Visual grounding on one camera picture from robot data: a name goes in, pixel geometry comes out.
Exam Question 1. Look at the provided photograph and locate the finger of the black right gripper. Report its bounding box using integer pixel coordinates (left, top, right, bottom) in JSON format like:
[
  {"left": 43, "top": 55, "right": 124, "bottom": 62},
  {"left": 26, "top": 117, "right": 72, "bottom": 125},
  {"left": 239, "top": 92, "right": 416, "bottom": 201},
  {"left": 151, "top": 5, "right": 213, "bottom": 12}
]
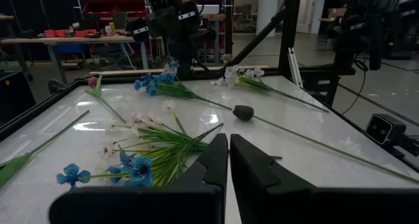
[
  {"left": 126, "top": 17, "right": 151, "bottom": 43},
  {"left": 176, "top": 0, "right": 201, "bottom": 31}
]

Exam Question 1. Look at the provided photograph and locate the black artificial tulip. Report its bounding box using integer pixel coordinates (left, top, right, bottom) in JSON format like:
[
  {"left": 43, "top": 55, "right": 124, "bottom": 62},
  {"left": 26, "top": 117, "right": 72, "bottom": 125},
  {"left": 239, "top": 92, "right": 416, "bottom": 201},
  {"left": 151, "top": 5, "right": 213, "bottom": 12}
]
[{"left": 232, "top": 104, "right": 419, "bottom": 185}]

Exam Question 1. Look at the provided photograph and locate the black equipment box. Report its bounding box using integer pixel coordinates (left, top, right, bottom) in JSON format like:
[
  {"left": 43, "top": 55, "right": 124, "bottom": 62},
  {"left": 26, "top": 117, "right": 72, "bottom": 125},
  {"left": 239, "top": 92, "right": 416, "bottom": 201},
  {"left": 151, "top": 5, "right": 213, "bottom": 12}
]
[{"left": 0, "top": 69, "right": 37, "bottom": 128}]

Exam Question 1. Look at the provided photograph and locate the blue artificial flower bunch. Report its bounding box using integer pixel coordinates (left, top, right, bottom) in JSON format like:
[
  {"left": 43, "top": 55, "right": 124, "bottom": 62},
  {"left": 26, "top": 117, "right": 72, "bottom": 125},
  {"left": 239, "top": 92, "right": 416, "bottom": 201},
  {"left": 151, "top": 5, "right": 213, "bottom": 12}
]
[
  {"left": 56, "top": 144, "right": 210, "bottom": 189},
  {"left": 133, "top": 60, "right": 234, "bottom": 111}
]

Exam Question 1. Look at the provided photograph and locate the white artificial flower bunch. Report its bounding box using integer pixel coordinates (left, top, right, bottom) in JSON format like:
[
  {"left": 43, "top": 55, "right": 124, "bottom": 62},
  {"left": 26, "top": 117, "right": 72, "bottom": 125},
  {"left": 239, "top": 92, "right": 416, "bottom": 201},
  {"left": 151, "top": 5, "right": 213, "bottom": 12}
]
[
  {"left": 211, "top": 65, "right": 330, "bottom": 113},
  {"left": 98, "top": 99, "right": 225, "bottom": 162}
]

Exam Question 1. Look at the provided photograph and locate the blue storage bin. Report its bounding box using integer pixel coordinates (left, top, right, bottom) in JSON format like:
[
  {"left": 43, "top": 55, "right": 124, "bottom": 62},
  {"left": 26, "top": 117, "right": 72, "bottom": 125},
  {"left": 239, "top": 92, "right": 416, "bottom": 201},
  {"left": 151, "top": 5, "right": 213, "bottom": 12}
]
[{"left": 57, "top": 43, "right": 83, "bottom": 64}]

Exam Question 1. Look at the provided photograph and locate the white building column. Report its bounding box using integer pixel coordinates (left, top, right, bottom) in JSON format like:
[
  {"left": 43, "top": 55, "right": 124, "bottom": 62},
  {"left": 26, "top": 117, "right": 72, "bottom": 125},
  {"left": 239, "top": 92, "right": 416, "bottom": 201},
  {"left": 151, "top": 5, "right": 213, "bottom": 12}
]
[{"left": 256, "top": 0, "right": 282, "bottom": 38}]

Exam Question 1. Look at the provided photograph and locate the wooden-top work table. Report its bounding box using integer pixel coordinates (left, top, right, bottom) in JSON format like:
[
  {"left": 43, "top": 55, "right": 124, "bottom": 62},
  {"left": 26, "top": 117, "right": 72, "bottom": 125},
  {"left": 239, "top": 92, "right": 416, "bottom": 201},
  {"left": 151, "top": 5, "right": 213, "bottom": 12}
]
[{"left": 0, "top": 35, "right": 150, "bottom": 86}]

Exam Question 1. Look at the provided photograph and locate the white aluminium bracket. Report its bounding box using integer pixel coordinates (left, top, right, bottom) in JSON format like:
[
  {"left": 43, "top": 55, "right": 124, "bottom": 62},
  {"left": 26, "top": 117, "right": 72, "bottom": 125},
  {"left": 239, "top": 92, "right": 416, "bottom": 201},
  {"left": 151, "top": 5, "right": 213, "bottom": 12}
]
[{"left": 287, "top": 47, "right": 304, "bottom": 88}]

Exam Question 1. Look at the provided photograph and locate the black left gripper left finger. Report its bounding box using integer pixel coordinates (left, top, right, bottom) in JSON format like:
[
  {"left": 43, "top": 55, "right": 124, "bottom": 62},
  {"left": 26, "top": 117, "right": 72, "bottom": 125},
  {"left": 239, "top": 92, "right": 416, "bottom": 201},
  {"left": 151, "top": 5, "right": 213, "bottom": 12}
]
[{"left": 48, "top": 133, "right": 229, "bottom": 224}]

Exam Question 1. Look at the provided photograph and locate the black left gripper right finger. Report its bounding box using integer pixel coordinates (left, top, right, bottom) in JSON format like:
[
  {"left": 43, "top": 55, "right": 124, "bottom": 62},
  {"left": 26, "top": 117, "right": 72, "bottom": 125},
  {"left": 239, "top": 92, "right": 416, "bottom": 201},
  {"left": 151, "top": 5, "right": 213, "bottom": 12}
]
[{"left": 230, "top": 134, "right": 419, "bottom": 224}]

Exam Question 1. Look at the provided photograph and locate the black table-level camera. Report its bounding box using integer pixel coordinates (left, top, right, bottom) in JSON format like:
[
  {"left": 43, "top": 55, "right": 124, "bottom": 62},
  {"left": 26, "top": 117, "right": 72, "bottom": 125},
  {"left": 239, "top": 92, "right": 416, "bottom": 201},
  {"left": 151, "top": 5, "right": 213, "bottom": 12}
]
[{"left": 365, "top": 113, "right": 407, "bottom": 147}]

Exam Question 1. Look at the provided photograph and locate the dark pink artificial tulip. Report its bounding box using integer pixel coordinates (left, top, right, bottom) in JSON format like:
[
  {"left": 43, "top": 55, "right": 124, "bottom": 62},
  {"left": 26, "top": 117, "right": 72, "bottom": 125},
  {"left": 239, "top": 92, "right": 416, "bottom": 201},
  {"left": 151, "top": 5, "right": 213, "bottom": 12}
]
[{"left": 0, "top": 109, "right": 90, "bottom": 189}]

